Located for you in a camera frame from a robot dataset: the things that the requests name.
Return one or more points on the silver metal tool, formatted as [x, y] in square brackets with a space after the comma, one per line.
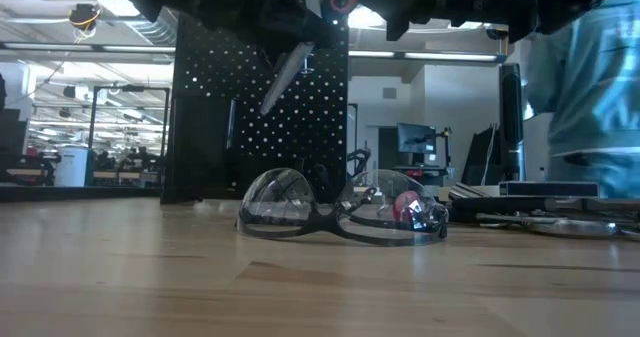
[285, 79]

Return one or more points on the clear safety glasses black frame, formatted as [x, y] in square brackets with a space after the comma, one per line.
[325, 223]

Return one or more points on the black background robot arm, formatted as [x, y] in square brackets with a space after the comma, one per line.
[361, 158]

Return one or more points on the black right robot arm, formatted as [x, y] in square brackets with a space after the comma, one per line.
[515, 2]

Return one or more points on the black metal peg board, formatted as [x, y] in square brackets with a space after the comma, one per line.
[310, 127]

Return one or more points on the ceiling light strip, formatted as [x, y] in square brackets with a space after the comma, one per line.
[50, 46]
[450, 56]

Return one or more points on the computer monitor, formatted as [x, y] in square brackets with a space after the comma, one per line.
[416, 138]

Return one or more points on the large black tool bin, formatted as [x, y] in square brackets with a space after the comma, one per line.
[200, 147]

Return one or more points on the black leaning panel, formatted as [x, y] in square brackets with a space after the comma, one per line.
[477, 157]

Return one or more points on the background monitor desk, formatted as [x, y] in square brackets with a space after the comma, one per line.
[417, 173]

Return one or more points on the person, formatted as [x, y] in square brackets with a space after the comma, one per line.
[590, 77]

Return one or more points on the white storage container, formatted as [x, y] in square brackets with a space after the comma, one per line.
[72, 167]

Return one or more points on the silver combination wrench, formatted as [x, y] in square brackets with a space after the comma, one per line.
[570, 228]

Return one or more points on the black metal rack frame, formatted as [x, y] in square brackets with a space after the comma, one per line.
[93, 127]

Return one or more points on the black aluminium rig frame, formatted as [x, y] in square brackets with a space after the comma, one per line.
[75, 193]

